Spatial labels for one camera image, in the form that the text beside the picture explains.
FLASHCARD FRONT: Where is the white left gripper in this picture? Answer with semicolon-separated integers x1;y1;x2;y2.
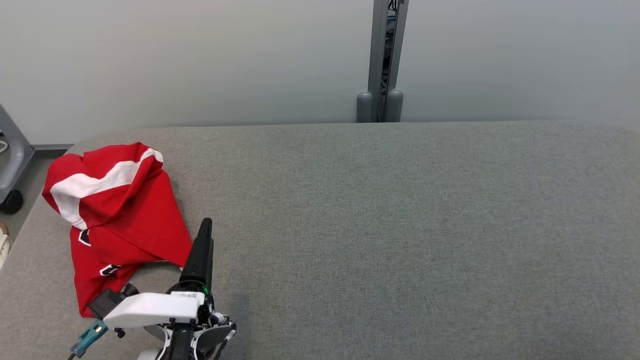
102;218;217;331

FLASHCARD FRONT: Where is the red shorts white side stripe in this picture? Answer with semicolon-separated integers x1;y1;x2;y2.
42;142;193;268

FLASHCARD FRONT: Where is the red basketball jersey black lettering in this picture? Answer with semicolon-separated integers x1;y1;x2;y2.
70;225;183;318

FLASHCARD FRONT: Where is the black caster wheel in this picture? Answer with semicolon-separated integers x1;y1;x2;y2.
0;190;24;215

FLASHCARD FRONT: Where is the white shoe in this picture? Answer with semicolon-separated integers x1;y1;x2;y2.
0;222;12;271

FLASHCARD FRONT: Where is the grey wheeled stand base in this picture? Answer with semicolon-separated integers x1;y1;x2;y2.
0;105;36;203

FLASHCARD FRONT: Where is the grey metal partition post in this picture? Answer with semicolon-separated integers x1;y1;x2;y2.
367;0;410;123

